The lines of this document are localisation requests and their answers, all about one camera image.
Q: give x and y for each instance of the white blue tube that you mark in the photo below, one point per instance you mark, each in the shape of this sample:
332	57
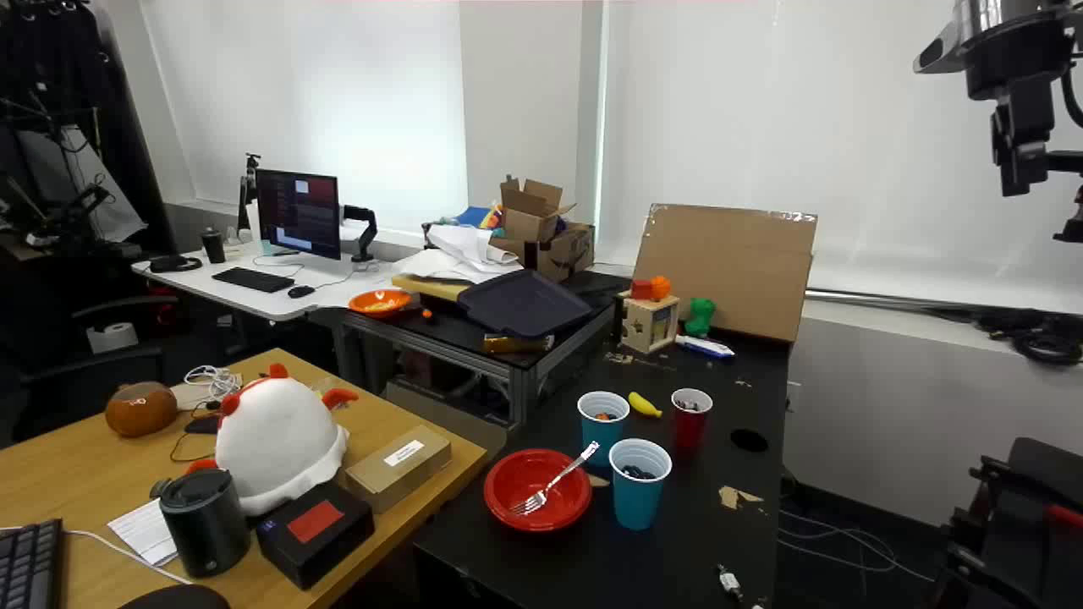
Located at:
707	346

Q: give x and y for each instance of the red plastic bowl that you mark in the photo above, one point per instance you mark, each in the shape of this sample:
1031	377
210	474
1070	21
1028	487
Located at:
510	490

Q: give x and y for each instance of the black mug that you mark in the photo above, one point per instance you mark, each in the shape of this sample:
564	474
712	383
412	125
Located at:
216	247

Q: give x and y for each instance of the brown cardboard sheet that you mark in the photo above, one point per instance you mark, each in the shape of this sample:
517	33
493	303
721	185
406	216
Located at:
731	266

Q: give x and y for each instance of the white plastic spoon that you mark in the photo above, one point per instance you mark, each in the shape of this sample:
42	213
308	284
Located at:
560	482

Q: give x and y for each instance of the tan flat box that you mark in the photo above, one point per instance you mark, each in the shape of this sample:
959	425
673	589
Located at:
393	461

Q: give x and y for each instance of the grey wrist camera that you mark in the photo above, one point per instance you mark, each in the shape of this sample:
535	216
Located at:
949	51

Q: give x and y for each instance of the white office desk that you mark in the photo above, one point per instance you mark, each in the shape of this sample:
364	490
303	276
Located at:
191	280

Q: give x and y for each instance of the open cardboard box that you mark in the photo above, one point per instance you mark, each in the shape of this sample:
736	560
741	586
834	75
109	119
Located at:
528	222

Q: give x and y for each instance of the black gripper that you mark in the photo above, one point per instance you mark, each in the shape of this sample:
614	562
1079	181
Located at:
1019	62

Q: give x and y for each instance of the black keyboard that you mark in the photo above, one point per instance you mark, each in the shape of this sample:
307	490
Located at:
255	278
30	569

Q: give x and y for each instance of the orange toy ball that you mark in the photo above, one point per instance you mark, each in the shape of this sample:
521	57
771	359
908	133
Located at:
650	287

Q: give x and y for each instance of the green toy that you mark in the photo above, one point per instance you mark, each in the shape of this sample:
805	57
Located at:
699	314

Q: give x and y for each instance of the black box red label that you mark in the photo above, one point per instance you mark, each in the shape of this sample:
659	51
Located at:
315	528

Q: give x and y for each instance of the grey tissue box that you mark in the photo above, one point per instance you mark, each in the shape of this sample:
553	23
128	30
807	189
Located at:
114	339

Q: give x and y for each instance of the wooden desk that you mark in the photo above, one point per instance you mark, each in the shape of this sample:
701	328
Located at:
70	474

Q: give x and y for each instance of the blue plastic cup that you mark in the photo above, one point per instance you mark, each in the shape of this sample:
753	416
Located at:
599	433
638	496

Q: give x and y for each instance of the white sweet green brown wrapper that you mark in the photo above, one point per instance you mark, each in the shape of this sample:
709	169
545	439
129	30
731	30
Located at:
731	589
726	577

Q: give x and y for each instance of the clear round container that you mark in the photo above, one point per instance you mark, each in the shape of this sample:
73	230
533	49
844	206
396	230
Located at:
207	383

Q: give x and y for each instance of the computer monitor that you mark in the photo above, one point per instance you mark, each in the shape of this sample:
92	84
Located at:
300	213

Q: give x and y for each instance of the white paper sheet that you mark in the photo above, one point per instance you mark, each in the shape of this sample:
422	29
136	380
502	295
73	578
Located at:
139	533

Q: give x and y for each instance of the yellow toy banana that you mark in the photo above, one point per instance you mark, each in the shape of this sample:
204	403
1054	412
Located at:
646	403

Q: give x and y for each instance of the orange bowl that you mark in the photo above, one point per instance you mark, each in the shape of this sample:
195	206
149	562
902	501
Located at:
384	305

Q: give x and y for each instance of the brown ball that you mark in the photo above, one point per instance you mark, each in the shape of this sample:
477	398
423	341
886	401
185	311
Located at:
139	409

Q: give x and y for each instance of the black computer mouse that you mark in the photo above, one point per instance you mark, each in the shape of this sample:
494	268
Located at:
300	293

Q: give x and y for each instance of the black office chair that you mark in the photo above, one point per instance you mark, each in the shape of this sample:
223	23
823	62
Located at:
70	383

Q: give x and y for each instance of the white hard hat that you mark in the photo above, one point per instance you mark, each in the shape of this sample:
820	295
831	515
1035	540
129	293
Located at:
274	439

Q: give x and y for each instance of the red plastic cup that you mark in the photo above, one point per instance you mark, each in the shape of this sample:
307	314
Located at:
692	427

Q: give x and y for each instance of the dark blue tote lid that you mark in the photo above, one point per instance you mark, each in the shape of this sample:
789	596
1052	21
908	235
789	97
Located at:
525	305

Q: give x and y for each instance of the wooden toy box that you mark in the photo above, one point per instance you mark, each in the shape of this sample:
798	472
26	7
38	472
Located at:
647	324

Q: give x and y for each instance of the large cardboard box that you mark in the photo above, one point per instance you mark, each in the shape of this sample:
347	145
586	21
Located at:
568	252

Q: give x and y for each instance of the white paper pile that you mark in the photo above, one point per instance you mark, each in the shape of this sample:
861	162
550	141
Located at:
463	247

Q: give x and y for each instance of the black cylinder speaker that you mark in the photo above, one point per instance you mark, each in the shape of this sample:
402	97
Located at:
204	524

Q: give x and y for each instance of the dark coats on rack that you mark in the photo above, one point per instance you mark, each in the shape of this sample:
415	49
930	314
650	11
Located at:
70	113

